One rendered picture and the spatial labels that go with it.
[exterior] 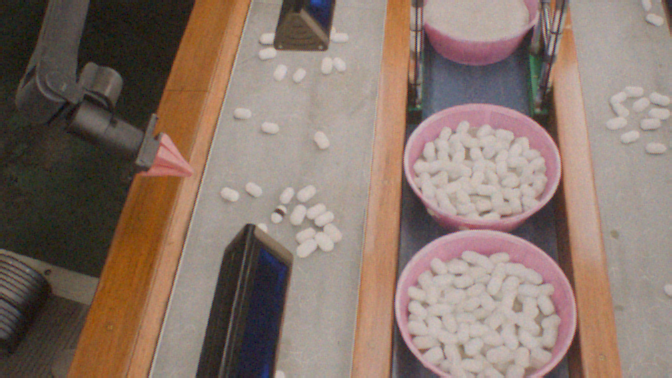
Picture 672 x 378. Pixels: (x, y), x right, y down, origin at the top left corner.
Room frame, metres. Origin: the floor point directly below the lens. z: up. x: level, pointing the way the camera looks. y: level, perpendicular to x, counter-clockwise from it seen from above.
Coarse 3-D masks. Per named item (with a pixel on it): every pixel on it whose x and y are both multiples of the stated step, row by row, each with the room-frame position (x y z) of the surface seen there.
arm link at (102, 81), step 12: (48, 72) 0.81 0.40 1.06; (84, 72) 0.87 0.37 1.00; (96, 72) 0.88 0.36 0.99; (108, 72) 0.88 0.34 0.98; (48, 84) 0.79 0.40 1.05; (60, 84) 0.80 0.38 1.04; (72, 84) 0.81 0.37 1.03; (84, 84) 0.84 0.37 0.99; (96, 84) 0.85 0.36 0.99; (108, 84) 0.86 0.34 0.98; (120, 84) 0.88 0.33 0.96; (60, 96) 0.78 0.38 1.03; (72, 96) 0.79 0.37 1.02; (108, 96) 0.83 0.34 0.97; (60, 108) 0.80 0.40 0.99; (72, 108) 0.78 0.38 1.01; (108, 108) 0.83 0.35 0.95; (60, 120) 0.78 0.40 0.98
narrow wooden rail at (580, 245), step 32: (576, 64) 1.01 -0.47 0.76; (576, 96) 0.93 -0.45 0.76; (576, 128) 0.85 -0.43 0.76; (576, 160) 0.78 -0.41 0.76; (576, 192) 0.71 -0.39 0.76; (576, 224) 0.65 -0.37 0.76; (576, 256) 0.59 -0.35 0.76; (576, 288) 0.53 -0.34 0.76; (608, 288) 0.53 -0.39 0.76; (576, 320) 0.49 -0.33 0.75; (608, 320) 0.48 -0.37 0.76; (576, 352) 0.44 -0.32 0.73; (608, 352) 0.43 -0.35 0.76
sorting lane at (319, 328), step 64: (256, 0) 1.34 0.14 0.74; (384, 0) 1.30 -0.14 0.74; (256, 64) 1.13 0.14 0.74; (320, 64) 1.11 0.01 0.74; (256, 128) 0.95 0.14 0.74; (320, 128) 0.94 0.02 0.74; (320, 192) 0.79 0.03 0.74; (192, 256) 0.68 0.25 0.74; (320, 256) 0.66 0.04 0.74; (192, 320) 0.56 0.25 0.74; (320, 320) 0.54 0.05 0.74
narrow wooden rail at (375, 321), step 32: (384, 32) 1.16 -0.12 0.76; (384, 64) 1.07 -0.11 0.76; (384, 96) 0.98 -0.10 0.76; (384, 128) 0.90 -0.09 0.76; (384, 160) 0.82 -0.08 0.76; (384, 192) 0.75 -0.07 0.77; (384, 224) 0.69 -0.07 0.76; (384, 256) 0.63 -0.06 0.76; (384, 288) 0.57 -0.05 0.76; (384, 320) 0.52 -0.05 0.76; (384, 352) 0.46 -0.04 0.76
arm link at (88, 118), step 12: (84, 96) 0.83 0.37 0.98; (96, 96) 0.83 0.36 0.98; (84, 108) 0.79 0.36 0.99; (96, 108) 0.80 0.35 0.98; (72, 120) 0.78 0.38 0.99; (84, 120) 0.78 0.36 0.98; (96, 120) 0.78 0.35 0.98; (108, 120) 0.79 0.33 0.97; (72, 132) 0.77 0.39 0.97; (84, 132) 0.77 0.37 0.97; (96, 132) 0.77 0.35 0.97
